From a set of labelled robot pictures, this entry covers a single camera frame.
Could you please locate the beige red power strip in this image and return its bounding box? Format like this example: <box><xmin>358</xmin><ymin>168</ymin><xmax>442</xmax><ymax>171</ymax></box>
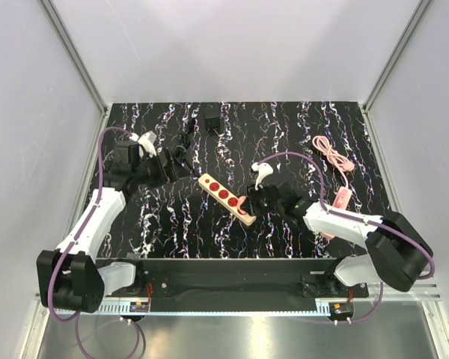
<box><xmin>198</xmin><ymin>174</ymin><xmax>256</xmax><ymax>227</ymax></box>

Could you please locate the black cube adapter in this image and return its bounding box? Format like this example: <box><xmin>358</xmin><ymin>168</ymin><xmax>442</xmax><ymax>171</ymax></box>
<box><xmin>204</xmin><ymin>106</ymin><xmax>222</xmax><ymax>132</ymax></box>

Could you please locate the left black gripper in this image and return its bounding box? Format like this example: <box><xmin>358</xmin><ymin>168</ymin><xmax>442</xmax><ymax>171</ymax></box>
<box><xmin>132</xmin><ymin>147</ymin><xmax>190</xmax><ymax>189</ymax></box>

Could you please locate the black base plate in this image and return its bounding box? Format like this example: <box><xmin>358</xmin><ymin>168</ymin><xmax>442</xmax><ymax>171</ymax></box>
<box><xmin>112</xmin><ymin>259</ymin><xmax>369</xmax><ymax>315</ymax></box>

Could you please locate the purple cable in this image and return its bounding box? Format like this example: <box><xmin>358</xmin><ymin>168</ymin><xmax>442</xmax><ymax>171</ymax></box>
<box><xmin>256</xmin><ymin>150</ymin><xmax>435</xmax><ymax>325</ymax></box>
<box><xmin>46</xmin><ymin>126</ymin><xmax>147</xmax><ymax>356</ymax></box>

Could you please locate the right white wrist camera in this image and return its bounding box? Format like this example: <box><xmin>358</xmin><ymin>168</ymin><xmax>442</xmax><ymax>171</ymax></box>
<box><xmin>251</xmin><ymin>162</ymin><xmax>274</xmax><ymax>191</ymax></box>

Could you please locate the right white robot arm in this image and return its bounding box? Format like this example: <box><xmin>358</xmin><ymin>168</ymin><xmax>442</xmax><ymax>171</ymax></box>
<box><xmin>242</xmin><ymin>182</ymin><xmax>433</xmax><ymax>297</ymax></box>

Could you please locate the pink square plug adapter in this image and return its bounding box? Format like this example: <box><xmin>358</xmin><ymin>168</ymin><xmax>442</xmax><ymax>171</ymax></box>
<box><xmin>237</xmin><ymin>196</ymin><xmax>251</xmax><ymax>215</ymax></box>

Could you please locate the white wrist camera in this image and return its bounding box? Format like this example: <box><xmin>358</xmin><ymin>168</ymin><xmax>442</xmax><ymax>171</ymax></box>
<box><xmin>129</xmin><ymin>131</ymin><xmax>157</xmax><ymax>158</ymax></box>
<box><xmin>251</xmin><ymin>162</ymin><xmax>274</xmax><ymax>191</ymax></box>

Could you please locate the pink coiled cable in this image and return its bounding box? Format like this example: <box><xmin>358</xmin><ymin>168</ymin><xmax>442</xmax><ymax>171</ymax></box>
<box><xmin>311</xmin><ymin>135</ymin><xmax>355</xmax><ymax>188</ymax></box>

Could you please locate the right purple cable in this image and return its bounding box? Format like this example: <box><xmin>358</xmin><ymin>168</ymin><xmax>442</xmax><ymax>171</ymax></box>
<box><xmin>256</xmin><ymin>150</ymin><xmax>435</xmax><ymax>325</ymax></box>

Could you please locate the pink power strip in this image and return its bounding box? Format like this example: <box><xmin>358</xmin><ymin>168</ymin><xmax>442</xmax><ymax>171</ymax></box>
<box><xmin>317</xmin><ymin>186</ymin><xmax>352</xmax><ymax>240</ymax></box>

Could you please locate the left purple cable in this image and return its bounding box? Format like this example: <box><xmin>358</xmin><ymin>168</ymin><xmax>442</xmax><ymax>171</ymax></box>
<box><xmin>46</xmin><ymin>126</ymin><xmax>147</xmax><ymax>356</ymax></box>

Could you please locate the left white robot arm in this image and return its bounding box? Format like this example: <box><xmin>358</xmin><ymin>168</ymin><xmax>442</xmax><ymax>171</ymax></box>
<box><xmin>37</xmin><ymin>135</ymin><xmax>193</xmax><ymax>313</ymax></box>

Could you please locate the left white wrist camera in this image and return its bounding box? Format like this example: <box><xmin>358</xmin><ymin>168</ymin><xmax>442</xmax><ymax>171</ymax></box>
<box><xmin>129</xmin><ymin>131</ymin><xmax>157</xmax><ymax>158</ymax></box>

